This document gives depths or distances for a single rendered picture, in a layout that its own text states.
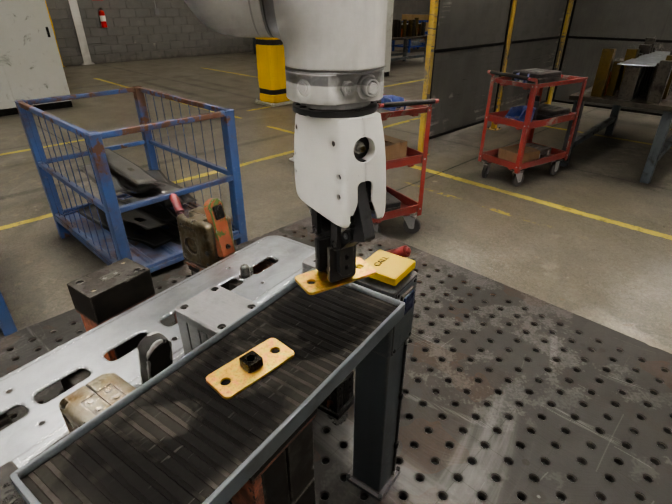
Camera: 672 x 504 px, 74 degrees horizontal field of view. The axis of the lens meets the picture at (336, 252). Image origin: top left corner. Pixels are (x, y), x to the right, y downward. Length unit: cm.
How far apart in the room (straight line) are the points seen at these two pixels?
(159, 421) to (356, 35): 35
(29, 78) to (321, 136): 826
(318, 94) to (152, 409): 30
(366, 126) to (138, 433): 32
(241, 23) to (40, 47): 826
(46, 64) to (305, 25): 832
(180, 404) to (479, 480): 66
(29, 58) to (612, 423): 836
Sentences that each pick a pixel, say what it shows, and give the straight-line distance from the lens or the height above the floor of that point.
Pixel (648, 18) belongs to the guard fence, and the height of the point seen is 130.
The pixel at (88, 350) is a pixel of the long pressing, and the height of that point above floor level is 100.
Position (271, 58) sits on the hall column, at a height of 72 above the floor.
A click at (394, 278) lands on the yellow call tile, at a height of 116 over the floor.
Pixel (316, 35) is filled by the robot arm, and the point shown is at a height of 145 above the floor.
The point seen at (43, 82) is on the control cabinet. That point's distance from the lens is 865.
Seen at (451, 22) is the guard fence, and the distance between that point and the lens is 530.
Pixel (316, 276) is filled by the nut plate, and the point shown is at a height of 122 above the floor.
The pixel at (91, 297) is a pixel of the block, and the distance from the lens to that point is 89.
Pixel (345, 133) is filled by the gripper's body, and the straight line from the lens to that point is 38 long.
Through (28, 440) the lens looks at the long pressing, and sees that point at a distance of 71.
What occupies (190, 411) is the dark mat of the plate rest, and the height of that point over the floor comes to 116.
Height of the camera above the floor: 147
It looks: 29 degrees down
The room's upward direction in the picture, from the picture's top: straight up
